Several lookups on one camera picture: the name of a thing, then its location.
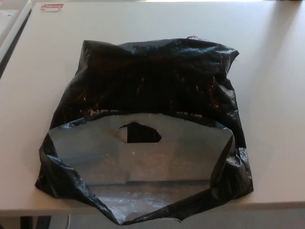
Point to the red white Chipman sticker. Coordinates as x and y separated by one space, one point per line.
52 6

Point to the black plastic carrier bag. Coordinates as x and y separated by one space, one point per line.
147 78

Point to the white adjacent desk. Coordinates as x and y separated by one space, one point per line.
9 28

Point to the small red item behind bag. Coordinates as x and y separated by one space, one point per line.
193 37

